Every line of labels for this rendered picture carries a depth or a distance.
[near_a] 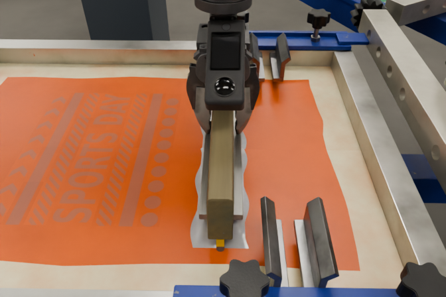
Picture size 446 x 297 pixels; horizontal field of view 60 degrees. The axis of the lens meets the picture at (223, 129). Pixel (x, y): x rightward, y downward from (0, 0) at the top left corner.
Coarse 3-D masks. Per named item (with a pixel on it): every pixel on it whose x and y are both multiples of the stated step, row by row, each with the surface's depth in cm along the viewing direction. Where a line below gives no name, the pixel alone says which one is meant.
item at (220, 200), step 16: (224, 112) 53; (224, 128) 51; (224, 144) 48; (224, 160) 46; (208, 176) 45; (224, 176) 44; (208, 192) 43; (224, 192) 43; (208, 208) 43; (224, 208) 43; (208, 224) 45; (224, 224) 45
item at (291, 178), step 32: (0, 160) 60; (192, 160) 60; (256, 160) 60; (288, 160) 60; (320, 160) 60; (192, 192) 55; (256, 192) 55; (288, 192) 55; (320, 192) 55; (160, 224) 51; (256, 224) 51; (288, 224) 51; (0, 256) 48; (32, 256) 48; (64, 256) 48; (96, 256) 48; (128, 256) 48; (160, 256) 48; (192, 256) 48; (224, 256) 48; (256, 256) 48; (288, 256) 48; (352, 256) 48
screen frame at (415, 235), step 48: (0, 48) 80; (48, 48) 80; (96, 48) 80; (144, 48) 79; (192, 48) 79; (384, 144) 58; (384, 192) 52; (432, 240) 45; (0, 288) 41; (48, 288) 41
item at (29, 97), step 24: (0, 96) 73; (24, 96) 73; (48, 96) 73; (264, 96) 73; (288, 96) 73; (312, 96) 73; (0, 120) 68; (24, 120) 68; (192, 120) 68; (264, 120) 68; (288, 120) 68; (312, 120) 68; (0, 144) 63; (24, 144) 63; (192, 144) 63; (264, 144) 63; (288, 144) 63; (312, 144) 63
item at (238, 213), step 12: (204, 144) 58; (240, 144) 58; (204, 156) 56; (240, 156) 56; (204, 168) 54; (240, 168) 54; (204, 180) 52; (240, 180) 52; (204, 192) 51; (240, 192) 51; (204, 204) 49; (240, 204) 49; (204, 216) 49; (240, 216) 48
